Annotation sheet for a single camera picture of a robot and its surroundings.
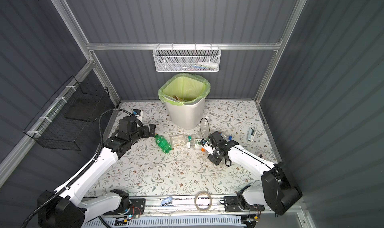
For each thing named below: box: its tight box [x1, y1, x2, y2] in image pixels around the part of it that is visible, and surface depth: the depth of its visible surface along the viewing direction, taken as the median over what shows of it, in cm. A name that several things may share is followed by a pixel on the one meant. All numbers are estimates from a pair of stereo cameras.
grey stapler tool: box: [247, 127, 257, 142], surface depth 101 cm
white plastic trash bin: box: [165, 98, 206, 130], surface depth 93 cm
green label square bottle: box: [187, 135, 202, 150], surface depth 95 cm
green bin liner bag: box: [158, 73, 211, 106], surface depth 96 cm
